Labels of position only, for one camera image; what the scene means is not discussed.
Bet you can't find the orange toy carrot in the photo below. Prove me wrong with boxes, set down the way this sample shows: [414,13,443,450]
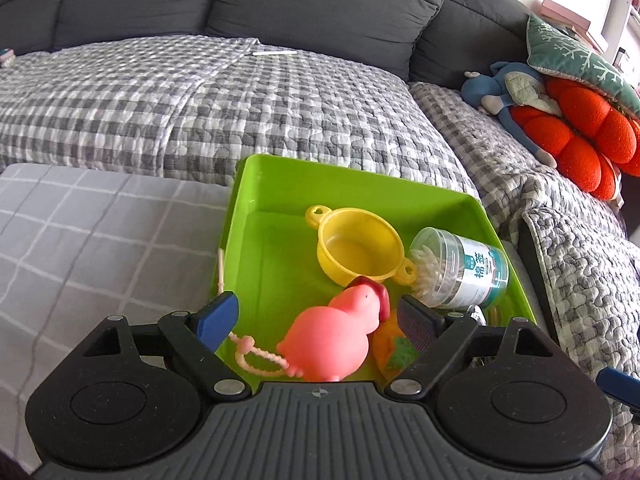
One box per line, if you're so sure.
[370,310,419,382]

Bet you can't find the cotton swab jar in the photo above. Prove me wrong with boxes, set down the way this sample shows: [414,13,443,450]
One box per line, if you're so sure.
[409,228,509,309]

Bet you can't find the green plastic cookie box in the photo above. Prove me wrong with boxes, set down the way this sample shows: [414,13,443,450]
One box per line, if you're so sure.
[214,153,538,391]

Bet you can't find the grey patterned quilt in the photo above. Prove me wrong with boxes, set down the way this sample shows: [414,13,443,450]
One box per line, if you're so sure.
[519,206,640,474]

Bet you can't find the yellow toy pot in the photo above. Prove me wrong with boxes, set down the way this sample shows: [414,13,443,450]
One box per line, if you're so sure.
[305,205,416,286]

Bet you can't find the light grey grid blanket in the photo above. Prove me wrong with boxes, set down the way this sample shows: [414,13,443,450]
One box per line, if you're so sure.
[1,164,230,470]

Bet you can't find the grey checkered quilt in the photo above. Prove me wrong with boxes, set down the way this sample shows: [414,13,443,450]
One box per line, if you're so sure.
[1,36,625,236]

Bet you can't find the red flower cushion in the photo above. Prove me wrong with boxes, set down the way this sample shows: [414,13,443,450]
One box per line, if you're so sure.
[511,77,639,202]

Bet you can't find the blue plush monkey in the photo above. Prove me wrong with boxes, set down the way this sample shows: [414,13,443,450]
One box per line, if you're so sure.
[461,62,561,168]

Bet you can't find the green snowflake pillow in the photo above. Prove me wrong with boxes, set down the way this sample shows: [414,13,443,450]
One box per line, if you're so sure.
[526,14,639,120]

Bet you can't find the dark grey sofa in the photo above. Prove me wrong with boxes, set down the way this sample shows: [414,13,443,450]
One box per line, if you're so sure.
[1,0,528,89]

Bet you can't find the pink box on sofa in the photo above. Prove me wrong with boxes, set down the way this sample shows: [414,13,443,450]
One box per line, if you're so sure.
[539,0,608,54]

